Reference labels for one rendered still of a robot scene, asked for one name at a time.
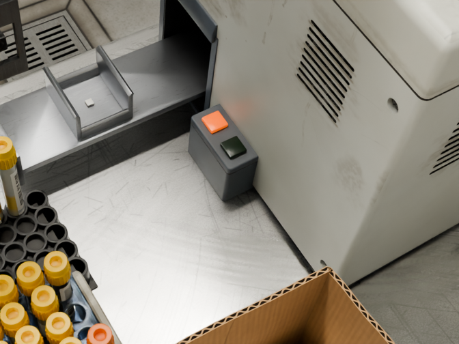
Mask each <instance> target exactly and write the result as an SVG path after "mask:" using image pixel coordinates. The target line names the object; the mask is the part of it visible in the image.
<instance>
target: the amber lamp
mask: <svg viewBox="0 0 459 344"><path fill-rule="evenodd" d="M201 120H202V121H203V122H204V124H205V125H206V127H207V128H208V129H209V131H210V132H211V133H214V132H217V131H219V130H221V129H223V128H226V127H227V126H228V123H227V122H226V121H225V119H224V118H223V116H222V115H221V114H220V112H219V111H216V112H213V113H211V114H209V115H207V116H205V117H203V118H202V119H201Z"/></svg>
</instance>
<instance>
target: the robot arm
mask: <svg viewBox="0 0 459 344"><path fill-rule="evenodd" d="M9 24H12V26H13V31H14V39H15V43H16V50H17V55H15V56H13V57H10V58H7V59H4V60H3V61H0V81H3V80H5V79H7V78H11V77H13V76H16V75H18V74H21V73H23V72H26V71H28V70H29V68H28V63H27V55H26V50H25V42H24V37H23V28H22V24H21V19H20V11H19V6H18V0H0V27H4V26H6V25H9ZM7 49H8V46H7V42H6V37H5V35H4V34H3V33H2V32H1V30H0V52H2V51H5V50H7Z"/></svg>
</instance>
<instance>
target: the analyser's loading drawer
mask: <svg viewBox="0 0 459 344"><path fill-rule="evenodd" d="M211 46H212V43H210V41H209V40H208V38H207V37H206V36H205V35H204V33H203V32H202V31H201V29H200V28H199V27H198V26H195V27H192V28H190V29H187V30H186V31H183V32H180V33H177V34H175V35H173V36H170V37H168V38H165V39H163V40H160V41H158V42H155V43H153V44H150V45H148V46H145V47H143V48H140V49H138V50H135V51H133V52H131V53H128V54H125V55H122V56H121V57H118V58H115V59H112V60H110V58H109V56H108V55H107V54H106V52H105V50H104V49H103V47H101V45H98V46H97V47H96V63H93V64H91V65H89V66H86V67H84V68H81V69H78V70H75V71H74V72H71V73H68V74H65V75H63V76H61V77H58V78H55V77H54V76H53V74H52V72H51V71H50V70H49V68H48V67H46V66H44V67H43V70H44V77H45V83H46V87H43V88H41V89H38V90H35V91H33V92H31V93H28V94H25V95H24V96H21V97H18V98H15V99H13V100H10V101H8V102H5V103H3V104H0V137H8V138H9V139H11V141H12V143H13V146H14V147H15V150H16V155H17V162H16V168H17V172H18V178H19V182H20V185H21V186H22V185H23V184H25V178H24V174H25V173H28V172H30V171H32V170H34V169H37V168H39V167H42V166H44V165H46V164H48V163H50V162H53V161H55V160H57V159H60V158H62V157H64V156H67V155H69V154H71V153H73V152H76V151H78V150H80V149H83V148H84V147H87V146H89V145H92V144H94V143H97V142H99V141H101V140H103V139H106V138H108V137H110V136H113V135H114V134H117V133H119V132H121V131H124V130H126V129H129V128H131V127H133V126H136V125H137V124H140V123H142V122H145V121H147V120H149V119H152V118H153V117H156V116H158V115H161V114H163V113H166V112H167V111H170V110H172V109H174V108H177V107H179V106H182V105H183V104H186V103H188V102H190V101H193V100H195V99H198V98H200V97H202V96H205V95H206V85H207V80H208V69H209V63H210V52H211ZM90 98H91V99H92V100H93V102H94V106H91V107H89V108H88V107H87V106H86V104H85V100H88V99H90Z"/></svg>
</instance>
